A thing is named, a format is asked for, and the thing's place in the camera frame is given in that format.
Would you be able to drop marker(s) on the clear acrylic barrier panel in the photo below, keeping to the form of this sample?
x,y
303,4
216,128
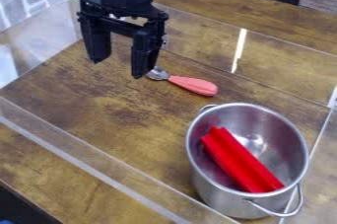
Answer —
x,y
155,194

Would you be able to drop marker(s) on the pink handled metal spoon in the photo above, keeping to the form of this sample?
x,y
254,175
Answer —
x,y
195,85

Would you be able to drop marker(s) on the red rectangular block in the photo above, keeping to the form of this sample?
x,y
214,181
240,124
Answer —
x,y
239,163

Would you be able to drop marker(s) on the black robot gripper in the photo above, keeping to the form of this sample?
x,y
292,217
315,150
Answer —
x,y
123,17

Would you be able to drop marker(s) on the stainless steel pot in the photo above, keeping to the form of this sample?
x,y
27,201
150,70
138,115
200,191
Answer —
x,y
276,143

